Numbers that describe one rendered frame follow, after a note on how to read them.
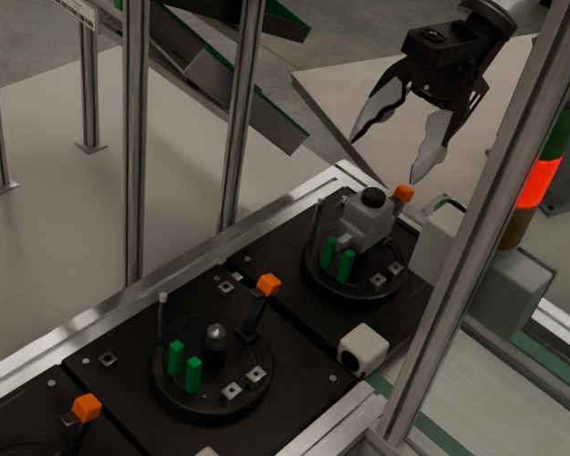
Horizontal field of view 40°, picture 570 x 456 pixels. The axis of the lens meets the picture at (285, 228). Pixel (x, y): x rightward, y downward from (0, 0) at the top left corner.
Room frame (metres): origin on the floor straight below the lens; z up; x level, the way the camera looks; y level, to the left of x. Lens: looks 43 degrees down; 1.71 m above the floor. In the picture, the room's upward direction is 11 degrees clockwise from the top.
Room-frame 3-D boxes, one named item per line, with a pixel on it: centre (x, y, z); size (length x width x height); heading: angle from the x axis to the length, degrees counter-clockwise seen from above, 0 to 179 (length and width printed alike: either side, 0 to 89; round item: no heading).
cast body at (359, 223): (0.73, -0.09, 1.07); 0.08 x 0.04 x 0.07; 144
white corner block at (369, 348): (0.60, -0.12, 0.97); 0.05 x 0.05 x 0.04; 54
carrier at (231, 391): (0.53, 0.05, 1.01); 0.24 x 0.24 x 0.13; 54
